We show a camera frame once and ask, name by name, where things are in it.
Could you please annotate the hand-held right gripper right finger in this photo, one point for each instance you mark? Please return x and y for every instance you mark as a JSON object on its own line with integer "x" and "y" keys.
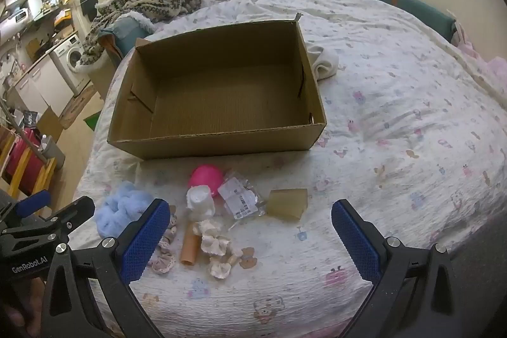
{"x": 354, "y": 243}

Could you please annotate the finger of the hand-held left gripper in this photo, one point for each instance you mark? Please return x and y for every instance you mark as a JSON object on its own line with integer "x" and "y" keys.
{"x": 71, "y": 215}
{"x": 33, "y": 201}

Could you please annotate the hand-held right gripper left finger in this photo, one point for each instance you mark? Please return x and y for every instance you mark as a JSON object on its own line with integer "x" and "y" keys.
{"x": 142, "y": 239}

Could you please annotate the light blue fluffy scrunchie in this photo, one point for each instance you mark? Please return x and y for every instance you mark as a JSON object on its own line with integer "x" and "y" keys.
{"x": 119, "y": 203}

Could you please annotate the white soft cloth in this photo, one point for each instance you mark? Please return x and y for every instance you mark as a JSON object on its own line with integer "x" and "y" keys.
{"x": 200, "y": 203}

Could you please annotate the pink ball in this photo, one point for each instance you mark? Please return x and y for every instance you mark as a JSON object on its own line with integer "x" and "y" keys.
{"x": 206, "y": 177}

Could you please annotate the clear plastic bag with label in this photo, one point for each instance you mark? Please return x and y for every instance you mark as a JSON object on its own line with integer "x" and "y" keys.
{"x": 237, "y": 195}

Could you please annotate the brown cardboard box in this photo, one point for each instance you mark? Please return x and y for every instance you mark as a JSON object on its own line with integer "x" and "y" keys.
{"x": 222, "y": 84}

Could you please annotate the person's left hand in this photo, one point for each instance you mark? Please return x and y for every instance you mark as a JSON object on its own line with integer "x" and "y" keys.
{"x": 23, "y": 298}

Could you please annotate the floral fabric scrunchie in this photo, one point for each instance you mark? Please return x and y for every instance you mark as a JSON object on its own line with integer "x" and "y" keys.
{"x": 164, "y": 249}

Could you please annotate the yellow wooden rack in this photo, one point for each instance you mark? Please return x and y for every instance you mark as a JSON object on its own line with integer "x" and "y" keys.
{"x": 49, "y": 167}

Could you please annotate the pink suitcase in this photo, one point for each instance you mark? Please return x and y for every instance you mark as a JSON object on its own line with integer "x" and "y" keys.
{"x": 23, "y": 163}

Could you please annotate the orange tube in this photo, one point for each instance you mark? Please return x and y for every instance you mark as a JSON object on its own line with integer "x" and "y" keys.
{"x": 189, "y": 247}

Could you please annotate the grey bin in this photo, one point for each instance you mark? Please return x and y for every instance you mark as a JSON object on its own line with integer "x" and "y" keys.
{"x": 55, "y": 154}

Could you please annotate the brown cardboard piece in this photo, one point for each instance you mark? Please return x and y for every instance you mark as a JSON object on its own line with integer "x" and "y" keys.
{"x": 285, "y": 203}

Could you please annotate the green floor item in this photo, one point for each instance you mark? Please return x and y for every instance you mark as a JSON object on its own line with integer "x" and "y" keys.
{"x": 93, "y": 122}

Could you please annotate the white kitchen cabinet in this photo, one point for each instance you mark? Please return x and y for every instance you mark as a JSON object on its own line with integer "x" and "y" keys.
{"x": 43, "y": 84}

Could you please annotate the white washing machine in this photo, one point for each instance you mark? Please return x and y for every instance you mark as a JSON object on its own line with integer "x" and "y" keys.
{"x": 71, "y": 61}

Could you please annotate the white countertop appliance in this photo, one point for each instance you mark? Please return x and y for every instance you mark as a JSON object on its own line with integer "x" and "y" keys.
{"x": 14, "y": 23}

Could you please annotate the white folded towel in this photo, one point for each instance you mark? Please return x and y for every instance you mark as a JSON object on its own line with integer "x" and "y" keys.
{"x": 324, "y": 63}

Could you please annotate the teal cushion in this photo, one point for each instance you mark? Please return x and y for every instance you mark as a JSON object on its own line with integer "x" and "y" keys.
{"x": 126, "y": 31}

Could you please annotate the black hanging bag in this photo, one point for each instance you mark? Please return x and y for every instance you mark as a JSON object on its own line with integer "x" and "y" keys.
{"x": 88, "y": 3}

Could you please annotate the pink cloth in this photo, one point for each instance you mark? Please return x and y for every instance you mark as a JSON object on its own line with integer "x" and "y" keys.
{"x": 483, "y": 57}

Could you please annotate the patterned knit blanket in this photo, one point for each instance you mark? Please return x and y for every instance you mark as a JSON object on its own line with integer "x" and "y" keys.
{"x": 158, "y": 1}

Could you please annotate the teal headboard pad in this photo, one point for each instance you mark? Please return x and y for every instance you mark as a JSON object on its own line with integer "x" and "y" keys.
{"x": 408, "y": 7}

